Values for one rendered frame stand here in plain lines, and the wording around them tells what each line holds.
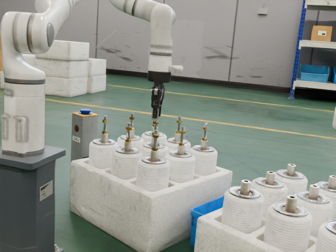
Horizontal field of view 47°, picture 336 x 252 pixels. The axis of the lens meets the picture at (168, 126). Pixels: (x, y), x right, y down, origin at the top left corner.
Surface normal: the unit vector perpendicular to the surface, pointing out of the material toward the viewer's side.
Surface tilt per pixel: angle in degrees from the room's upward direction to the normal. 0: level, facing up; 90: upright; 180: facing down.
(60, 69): 90
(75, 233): 0
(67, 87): 90
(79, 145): 90
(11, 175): 90
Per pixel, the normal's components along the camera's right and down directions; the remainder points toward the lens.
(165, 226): 0.73, 0.20
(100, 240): 0.08, -0.97
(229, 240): -0.69, 0.09
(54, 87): -0.25, 0.18
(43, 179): 0.96, 0.15
